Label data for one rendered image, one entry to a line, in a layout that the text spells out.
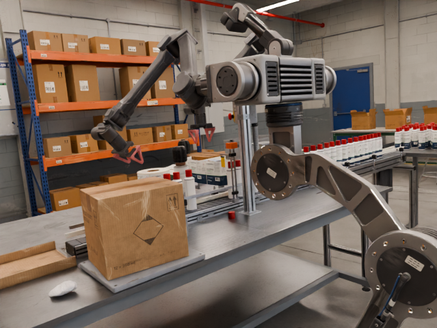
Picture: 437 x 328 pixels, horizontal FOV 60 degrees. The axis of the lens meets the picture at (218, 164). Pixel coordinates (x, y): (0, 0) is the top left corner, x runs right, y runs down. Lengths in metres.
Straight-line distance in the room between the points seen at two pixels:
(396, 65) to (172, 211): 8.56
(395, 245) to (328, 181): 0.27
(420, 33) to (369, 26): 1.14
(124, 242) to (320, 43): 9.53
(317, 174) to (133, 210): 0.61
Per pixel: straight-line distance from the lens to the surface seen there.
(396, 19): 9.70
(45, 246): 1.78
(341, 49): 10.20
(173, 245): 1.38
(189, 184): 1.87
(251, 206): 1.98
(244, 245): 1.54
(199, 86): 1.28
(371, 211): 1.21
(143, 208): 1.30
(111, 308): 1.33
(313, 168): 1.26
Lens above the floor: 1.37
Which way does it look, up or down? 8 degrees down
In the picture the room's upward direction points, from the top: 4 degrees counter-clockwise
